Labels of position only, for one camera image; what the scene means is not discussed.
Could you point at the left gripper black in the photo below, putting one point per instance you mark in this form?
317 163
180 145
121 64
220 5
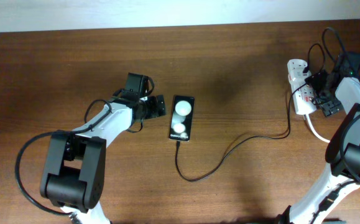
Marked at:
153 110

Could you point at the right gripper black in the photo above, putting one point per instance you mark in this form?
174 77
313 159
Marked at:
327 103

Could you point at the black smartphone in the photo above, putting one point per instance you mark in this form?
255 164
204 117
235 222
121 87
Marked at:
181 119

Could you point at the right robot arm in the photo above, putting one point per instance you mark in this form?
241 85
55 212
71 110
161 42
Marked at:
341 174

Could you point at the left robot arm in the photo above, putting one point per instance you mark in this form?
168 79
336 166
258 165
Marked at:
73 177

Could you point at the white power strip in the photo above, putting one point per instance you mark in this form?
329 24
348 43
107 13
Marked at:
302 93

